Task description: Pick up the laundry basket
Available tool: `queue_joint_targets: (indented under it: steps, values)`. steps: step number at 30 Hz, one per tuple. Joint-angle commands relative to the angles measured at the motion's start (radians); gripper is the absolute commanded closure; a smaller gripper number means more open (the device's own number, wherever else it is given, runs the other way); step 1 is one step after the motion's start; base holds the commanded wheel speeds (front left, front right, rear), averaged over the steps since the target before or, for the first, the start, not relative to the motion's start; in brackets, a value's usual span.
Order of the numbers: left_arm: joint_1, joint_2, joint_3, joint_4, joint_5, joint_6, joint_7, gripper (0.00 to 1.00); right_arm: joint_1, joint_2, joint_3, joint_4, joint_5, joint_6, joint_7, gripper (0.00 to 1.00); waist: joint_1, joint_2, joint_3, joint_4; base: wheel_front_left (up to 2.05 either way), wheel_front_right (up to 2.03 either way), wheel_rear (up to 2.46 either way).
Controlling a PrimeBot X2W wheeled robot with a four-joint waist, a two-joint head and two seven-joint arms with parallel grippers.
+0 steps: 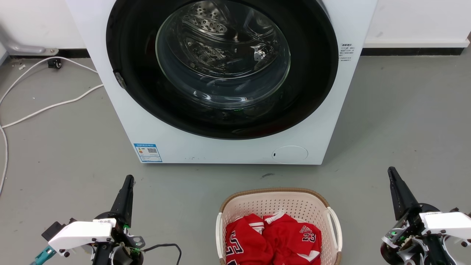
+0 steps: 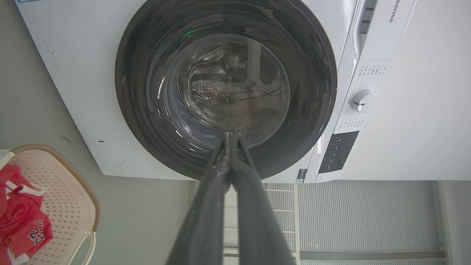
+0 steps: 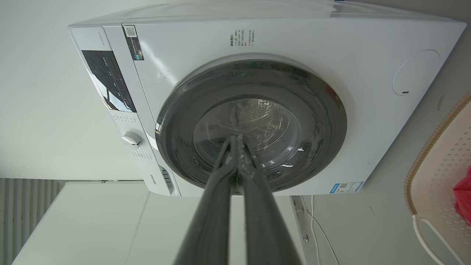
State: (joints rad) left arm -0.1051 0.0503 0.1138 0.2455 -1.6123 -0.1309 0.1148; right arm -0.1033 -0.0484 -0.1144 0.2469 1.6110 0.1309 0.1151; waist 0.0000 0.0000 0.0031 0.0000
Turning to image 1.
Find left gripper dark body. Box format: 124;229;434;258
92;211;146;265

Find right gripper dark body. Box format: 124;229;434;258
380;203;457;265

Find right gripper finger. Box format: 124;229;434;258
387;166;410;221
391;166;422;219

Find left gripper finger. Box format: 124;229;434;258
110;176;131;223
122;176;135;226

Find beige plastic laundry basket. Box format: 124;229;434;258
216;188;343;265

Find blue energy label sticker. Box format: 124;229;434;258
134;143;163;163

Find white front-load washing machine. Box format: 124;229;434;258
65;0;379;165

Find red jersey with number 23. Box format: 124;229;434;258
263;211;322;265

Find black round washer door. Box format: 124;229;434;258
106;0;339;140

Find round white filter cover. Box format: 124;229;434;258
272;146;309;164

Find red jersey with white stripes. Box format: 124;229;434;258
225;214;273;265

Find small printed text sticker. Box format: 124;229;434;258
340;43;354;61

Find thin black left gripper cable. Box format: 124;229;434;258
141;243;183;265

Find white power cable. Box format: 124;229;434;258
0;56;99;104
0;84;104;195

